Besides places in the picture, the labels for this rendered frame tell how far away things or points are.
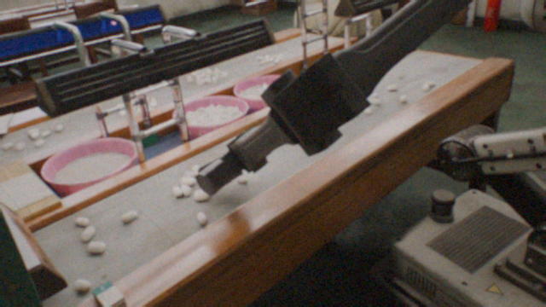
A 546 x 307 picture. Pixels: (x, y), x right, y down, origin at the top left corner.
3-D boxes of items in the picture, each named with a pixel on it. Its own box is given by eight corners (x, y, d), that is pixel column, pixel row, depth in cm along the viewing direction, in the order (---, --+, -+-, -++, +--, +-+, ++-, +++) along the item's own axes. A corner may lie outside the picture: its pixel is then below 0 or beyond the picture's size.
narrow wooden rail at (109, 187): (415, 67, 206) (417, 45, 201) (13, 277, 101) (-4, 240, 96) (405, 66, 210) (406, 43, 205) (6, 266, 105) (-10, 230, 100)
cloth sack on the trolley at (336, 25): (387, 32, 436) (389, -7, 420) (344, 50, 392) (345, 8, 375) (341, 26, 473) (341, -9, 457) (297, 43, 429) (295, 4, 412)
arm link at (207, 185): (271, 159, 92) (246, 128, 92) (236, 190, 85) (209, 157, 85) (247, 176, 101) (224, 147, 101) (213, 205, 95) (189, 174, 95)
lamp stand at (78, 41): (159, 141, 154) (132, 15, 134) (107, 164, 142) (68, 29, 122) (134, 127, 166) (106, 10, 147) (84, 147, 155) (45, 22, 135)
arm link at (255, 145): (352, 128, 54) (299, 60, 54) (320, 155, 53) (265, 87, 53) (271, 162, 96) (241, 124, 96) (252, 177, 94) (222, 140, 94)
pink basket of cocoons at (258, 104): (316, 106, 171) (316, 83, 167) (268, 129, 156) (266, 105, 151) (270, 91, 189) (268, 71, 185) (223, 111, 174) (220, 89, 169)
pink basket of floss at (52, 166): (154, 161, 141) (148, 136, 137) (124, 211, 117) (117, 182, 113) (77, 164, 144) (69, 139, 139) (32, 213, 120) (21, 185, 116)
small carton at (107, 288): (126, 304, 77) (124, 297, 76) (108, 316, 75) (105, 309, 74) (112, 287, 81) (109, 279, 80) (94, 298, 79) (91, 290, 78)
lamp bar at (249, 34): (276, 44, 120) (275, 18, 117) (51, 119, 84) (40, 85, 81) (258, 40, 126) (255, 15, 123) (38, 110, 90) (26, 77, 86)
